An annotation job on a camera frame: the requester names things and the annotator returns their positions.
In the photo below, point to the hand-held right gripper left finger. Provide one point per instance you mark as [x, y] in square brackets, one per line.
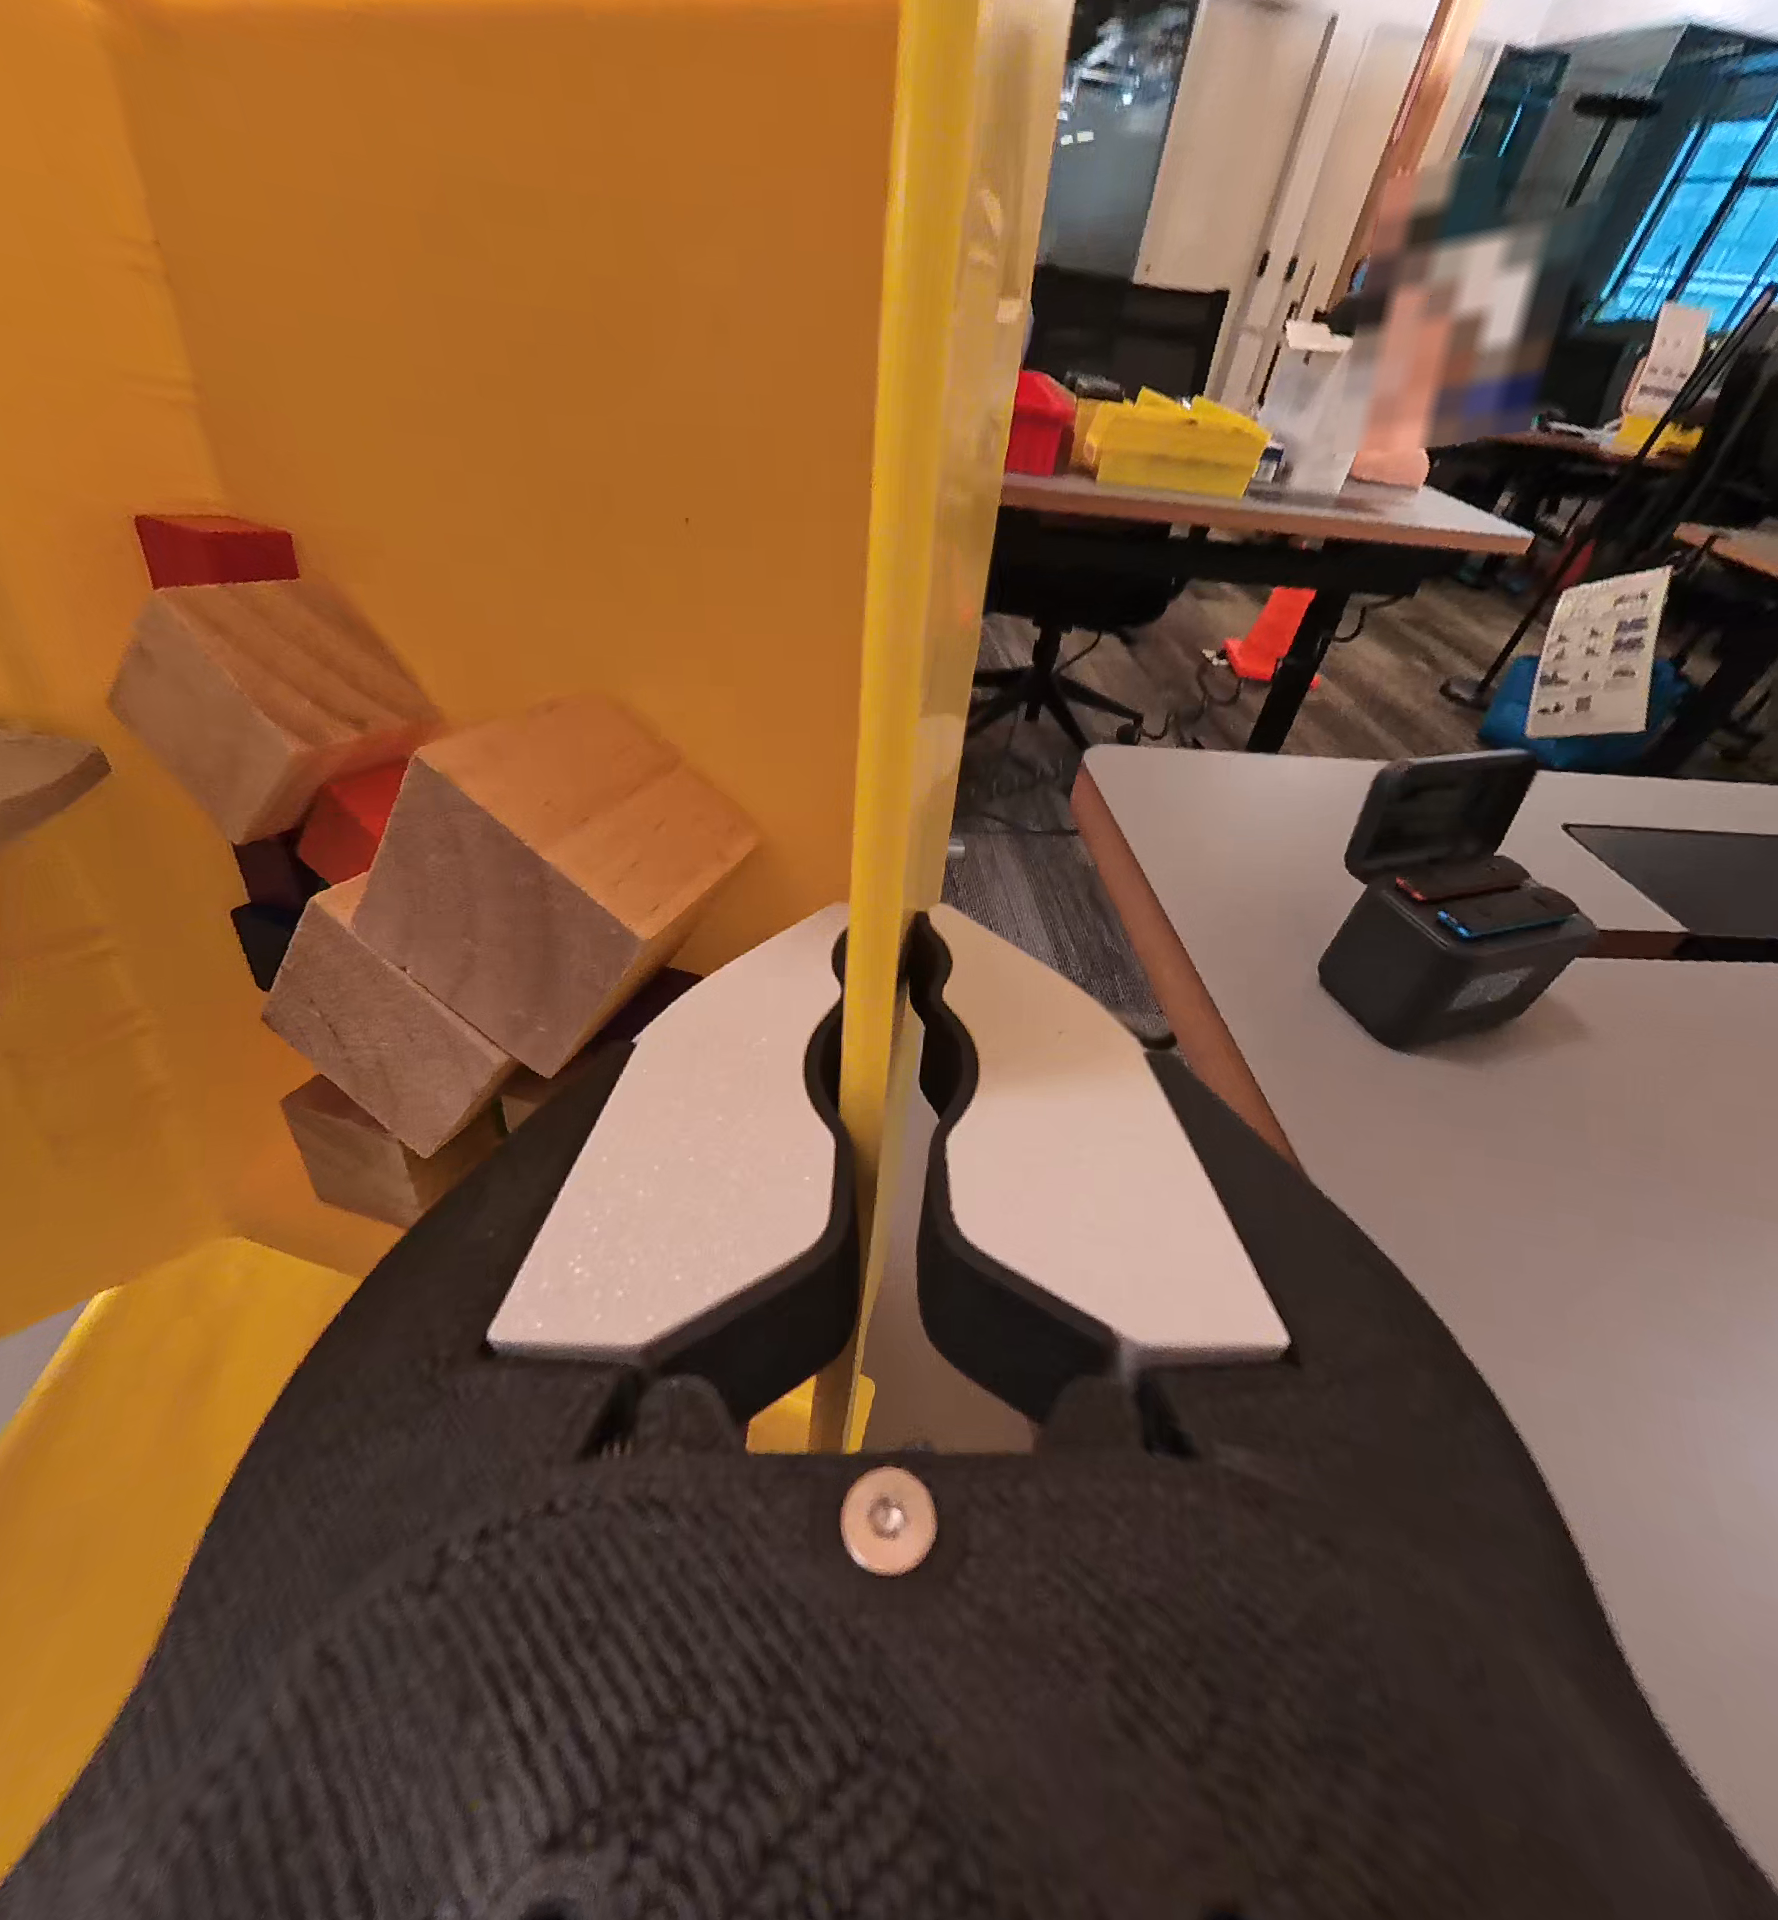
[678, 1184]

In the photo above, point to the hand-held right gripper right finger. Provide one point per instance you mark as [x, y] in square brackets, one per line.
[1099, 1184]

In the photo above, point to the pile of wooden cubes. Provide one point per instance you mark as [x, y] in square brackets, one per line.
[544, 885]

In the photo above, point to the yellow plastic box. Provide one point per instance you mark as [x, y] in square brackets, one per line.
[528, 374]

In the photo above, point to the black battery charger case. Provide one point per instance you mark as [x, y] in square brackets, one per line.
[1458, 975]

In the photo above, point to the orange cone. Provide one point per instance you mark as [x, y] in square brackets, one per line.
[1273, 631]

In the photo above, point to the black office chair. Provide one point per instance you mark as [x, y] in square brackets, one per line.
[1068, 585]

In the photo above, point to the wooden edged desk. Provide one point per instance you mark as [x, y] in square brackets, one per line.
[1339, 518]
[1775, 559]

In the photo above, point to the blue bag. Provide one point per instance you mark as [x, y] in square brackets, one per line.
[1654, 720]

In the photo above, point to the printed instruction sheet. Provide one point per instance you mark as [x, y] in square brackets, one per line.
[1602, 653]

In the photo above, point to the yellow plastic bin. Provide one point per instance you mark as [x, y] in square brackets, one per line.
[1174, 447]

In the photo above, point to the red plastic bin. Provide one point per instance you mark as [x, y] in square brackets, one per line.
[1043, 428]

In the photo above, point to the black tripod stand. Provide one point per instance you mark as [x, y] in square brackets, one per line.
[1595, 518]

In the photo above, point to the white cabinet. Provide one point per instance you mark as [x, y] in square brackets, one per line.
[1249, 135]

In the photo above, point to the large grid window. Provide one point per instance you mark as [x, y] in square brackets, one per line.
[1744, 195]

